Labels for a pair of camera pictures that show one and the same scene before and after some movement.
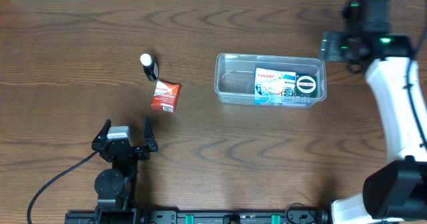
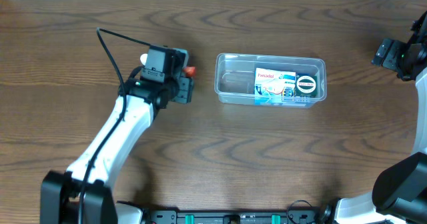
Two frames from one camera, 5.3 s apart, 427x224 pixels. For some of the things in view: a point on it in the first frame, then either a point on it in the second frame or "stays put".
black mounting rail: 208,217 stays put
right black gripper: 330,46 → 385,53
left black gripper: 123,151 → 184,89
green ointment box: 305,86 stays put
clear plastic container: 258,80 stays put
